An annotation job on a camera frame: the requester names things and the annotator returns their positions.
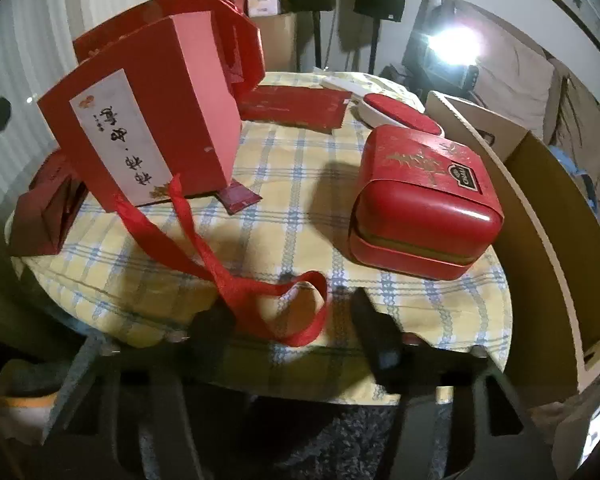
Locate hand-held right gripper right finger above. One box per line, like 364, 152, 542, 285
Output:
350, 287, 551, 480

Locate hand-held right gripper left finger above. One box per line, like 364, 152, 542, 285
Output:
35, 302, 241, 480

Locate red tin box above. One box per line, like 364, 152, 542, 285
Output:
348, 124, 504, 282

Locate cardboard box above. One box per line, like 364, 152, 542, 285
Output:
424, 90, 600, 397

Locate red gift bag white label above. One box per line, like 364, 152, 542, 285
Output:
36, 14, 331, 348

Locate white and red lint brush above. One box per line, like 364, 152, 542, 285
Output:
321, 74, 443, 137

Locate white curtain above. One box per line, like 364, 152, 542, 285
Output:
0, 0, 181, 221

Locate dark red paper bag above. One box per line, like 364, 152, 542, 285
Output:
6, 149, 90, 257

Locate grey rug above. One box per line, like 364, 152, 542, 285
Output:
245, 400, 416, 480

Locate small dark red packet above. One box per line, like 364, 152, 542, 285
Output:
216, 184, 262, 214

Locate grey orange-edged seat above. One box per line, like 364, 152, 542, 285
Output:
0, 360, 63, 446

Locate brown sofa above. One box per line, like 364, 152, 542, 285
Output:
472, 35, 600, 211

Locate beige sofa cushion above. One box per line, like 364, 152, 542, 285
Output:
480, 35, 561, 131

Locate brown storage carton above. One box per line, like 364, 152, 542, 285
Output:
252, 11, 299, 73

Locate bright video light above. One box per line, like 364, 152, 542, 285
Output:
402, 0, 483, 98

